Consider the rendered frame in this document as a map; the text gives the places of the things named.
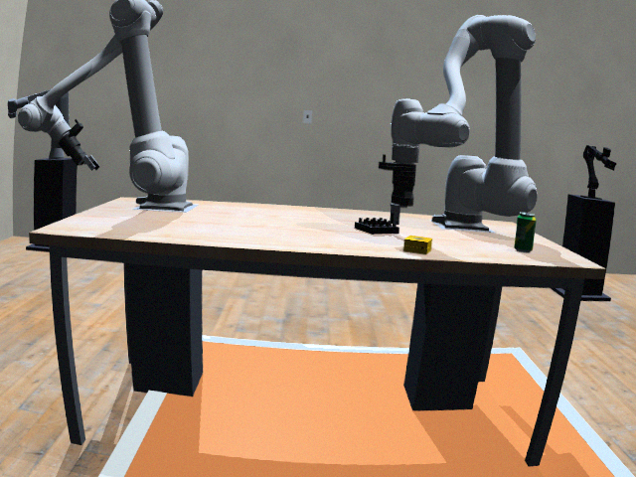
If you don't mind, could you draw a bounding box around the green drink can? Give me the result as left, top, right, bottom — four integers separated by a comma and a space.
514, 213, 536, 252

